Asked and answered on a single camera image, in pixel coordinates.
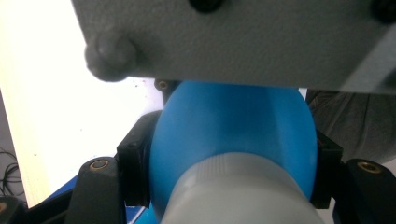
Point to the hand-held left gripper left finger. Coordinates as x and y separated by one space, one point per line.
135 161

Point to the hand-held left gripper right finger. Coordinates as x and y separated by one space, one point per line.
327 174

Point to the blue cardboard box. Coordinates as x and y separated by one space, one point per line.
62 188

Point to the blue bottle with grey cap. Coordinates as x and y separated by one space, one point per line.
233 130

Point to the dark cloth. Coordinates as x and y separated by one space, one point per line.
355 124

